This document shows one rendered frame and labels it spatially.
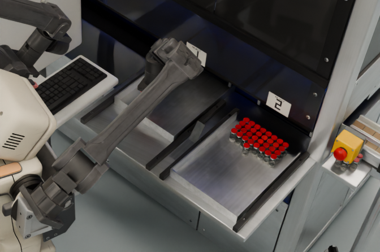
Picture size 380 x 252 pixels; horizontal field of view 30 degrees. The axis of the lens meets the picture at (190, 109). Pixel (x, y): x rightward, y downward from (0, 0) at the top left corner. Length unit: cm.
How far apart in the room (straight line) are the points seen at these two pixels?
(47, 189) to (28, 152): 12
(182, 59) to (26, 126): 40
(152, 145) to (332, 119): 58
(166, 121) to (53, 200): 74
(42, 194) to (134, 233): 145
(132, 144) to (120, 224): 93
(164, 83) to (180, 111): 69
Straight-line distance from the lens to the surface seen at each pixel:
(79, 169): 172
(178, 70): 172
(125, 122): 172
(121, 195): 326
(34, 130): 174
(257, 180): 224
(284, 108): 228
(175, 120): 237
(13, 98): 173
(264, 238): 278
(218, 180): 222
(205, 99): 245
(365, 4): 193
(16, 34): 244
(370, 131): 242
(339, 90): 212
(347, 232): 332
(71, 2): 258
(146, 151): 227
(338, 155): 222
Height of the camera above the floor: 261
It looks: 46 degrees down
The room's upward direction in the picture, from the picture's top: 8 degrees clockwise
